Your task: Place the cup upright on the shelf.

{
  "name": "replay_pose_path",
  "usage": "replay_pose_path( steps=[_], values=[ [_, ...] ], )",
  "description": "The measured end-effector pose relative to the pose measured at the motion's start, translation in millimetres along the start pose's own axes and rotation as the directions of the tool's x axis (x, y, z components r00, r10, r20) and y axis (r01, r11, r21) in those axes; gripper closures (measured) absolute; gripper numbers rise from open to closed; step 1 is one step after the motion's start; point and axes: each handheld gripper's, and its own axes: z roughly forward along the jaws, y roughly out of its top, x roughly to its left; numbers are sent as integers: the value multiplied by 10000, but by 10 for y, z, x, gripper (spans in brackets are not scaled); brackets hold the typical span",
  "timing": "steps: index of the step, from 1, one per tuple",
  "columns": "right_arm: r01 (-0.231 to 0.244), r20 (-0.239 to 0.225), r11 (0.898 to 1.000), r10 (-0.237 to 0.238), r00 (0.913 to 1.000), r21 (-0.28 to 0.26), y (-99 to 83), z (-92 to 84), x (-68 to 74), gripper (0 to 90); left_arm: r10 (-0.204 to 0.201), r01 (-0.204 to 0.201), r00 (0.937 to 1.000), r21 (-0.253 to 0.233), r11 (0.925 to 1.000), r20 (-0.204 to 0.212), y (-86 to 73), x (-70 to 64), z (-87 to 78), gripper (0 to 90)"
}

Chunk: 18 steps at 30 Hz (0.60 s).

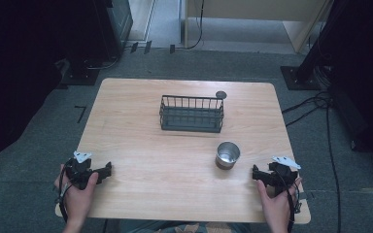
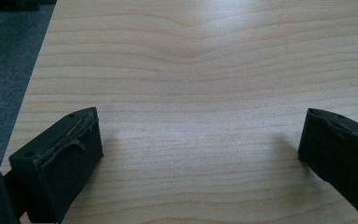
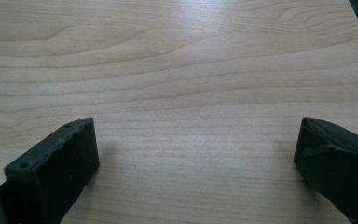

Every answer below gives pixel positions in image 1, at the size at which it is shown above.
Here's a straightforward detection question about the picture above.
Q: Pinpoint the person's right hand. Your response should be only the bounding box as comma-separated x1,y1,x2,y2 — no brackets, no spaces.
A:
256,177,303,233

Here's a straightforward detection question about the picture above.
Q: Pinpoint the black wire basket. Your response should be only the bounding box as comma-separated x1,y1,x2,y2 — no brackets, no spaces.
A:
158,94,225,134

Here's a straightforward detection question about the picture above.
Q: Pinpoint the person's left hand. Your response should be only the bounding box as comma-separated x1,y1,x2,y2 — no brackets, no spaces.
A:
53,164,100,229

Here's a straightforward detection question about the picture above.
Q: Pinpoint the hanging black cable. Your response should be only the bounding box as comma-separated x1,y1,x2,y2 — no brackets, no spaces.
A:
184,0,206,50

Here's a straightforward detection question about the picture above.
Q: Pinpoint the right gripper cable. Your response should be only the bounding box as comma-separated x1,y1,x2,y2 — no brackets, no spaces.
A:
274,169,303,233

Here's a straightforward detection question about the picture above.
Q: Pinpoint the light wooden cabinet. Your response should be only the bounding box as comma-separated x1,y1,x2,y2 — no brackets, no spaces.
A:
184,0,334,54

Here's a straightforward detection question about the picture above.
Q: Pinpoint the black metal stand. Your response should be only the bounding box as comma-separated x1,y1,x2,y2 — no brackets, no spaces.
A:
280,0,357,91
59,0,134,86

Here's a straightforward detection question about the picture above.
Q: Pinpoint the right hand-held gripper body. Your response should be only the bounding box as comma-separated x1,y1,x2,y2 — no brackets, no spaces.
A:
257,155,302,197

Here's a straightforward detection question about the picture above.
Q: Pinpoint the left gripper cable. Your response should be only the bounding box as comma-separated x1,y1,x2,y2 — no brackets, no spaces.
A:
54,157,76,224

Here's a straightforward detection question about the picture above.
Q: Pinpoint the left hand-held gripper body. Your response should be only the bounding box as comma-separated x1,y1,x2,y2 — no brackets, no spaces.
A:
64,150,107,191

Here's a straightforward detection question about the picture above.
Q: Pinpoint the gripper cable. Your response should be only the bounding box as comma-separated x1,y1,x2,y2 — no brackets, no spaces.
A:
54,157,76,224
274,169,303,233

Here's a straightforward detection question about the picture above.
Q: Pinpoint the black floor cable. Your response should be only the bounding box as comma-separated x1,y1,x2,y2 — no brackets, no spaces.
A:
323,96,343,233
281,91,333,128

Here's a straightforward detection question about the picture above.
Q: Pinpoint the metal cup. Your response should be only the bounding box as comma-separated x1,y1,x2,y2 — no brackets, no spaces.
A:
215,141,241,171

